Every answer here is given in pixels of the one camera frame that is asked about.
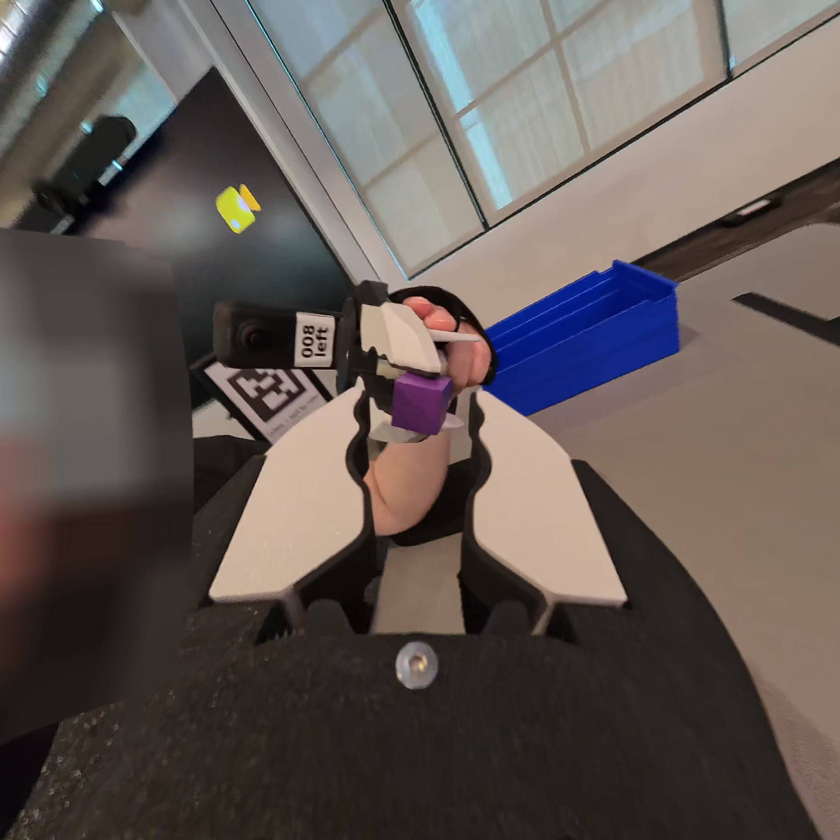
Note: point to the small black device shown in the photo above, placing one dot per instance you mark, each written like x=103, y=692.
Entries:
x=751, y=211

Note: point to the purple wooden cube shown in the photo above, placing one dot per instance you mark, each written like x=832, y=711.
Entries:
x=420, y=403

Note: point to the person's left forearm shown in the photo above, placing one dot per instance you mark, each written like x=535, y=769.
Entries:
x=403, y=485

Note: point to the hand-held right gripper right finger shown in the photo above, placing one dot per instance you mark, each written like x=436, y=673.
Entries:
x=538, y=525

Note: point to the black white marker sign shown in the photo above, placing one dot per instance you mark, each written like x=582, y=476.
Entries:
x=269, y=394

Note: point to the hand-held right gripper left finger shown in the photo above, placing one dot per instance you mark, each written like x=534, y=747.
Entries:
x=295, y=518

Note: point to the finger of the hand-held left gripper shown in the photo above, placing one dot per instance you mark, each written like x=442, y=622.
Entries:
x=403, y=341
x=394, y=434

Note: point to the dark rounded fixture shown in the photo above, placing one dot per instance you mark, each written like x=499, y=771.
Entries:
x=92, y=157

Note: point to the large framed window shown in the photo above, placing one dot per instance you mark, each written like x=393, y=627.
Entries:
x=426, y=131

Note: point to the blue plastic bin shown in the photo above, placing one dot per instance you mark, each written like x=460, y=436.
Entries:
x=590, y=341

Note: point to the black wall screen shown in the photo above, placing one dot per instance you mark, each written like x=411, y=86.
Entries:
x=216, y=262

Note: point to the person's left hand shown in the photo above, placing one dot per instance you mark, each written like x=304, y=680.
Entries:
x=469, y=364

